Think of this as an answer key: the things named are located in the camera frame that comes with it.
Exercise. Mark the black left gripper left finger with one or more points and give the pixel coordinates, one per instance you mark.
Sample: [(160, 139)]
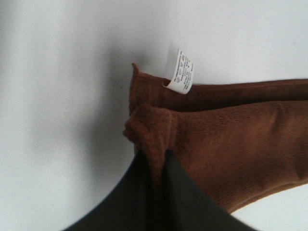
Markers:
[(127, 207)]

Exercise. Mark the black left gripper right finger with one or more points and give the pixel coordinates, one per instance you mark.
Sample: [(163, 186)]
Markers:
[(188, 207)]

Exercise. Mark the brown towel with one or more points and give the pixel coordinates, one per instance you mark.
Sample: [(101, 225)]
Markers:
[(238, 142)]

